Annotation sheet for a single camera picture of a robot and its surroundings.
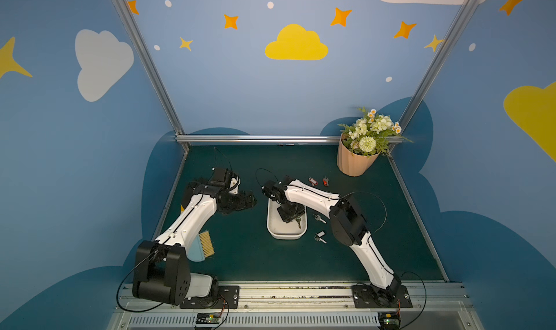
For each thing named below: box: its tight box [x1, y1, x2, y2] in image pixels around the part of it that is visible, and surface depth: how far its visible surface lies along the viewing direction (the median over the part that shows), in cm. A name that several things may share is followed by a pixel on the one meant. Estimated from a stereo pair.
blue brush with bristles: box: [187, 230, 216, 262], surface depth 87 cm
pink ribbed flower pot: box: [337, 133, 381, 177], surface depth 102 cm
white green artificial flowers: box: [337, 107, 415, 158], surface depth 90 cm
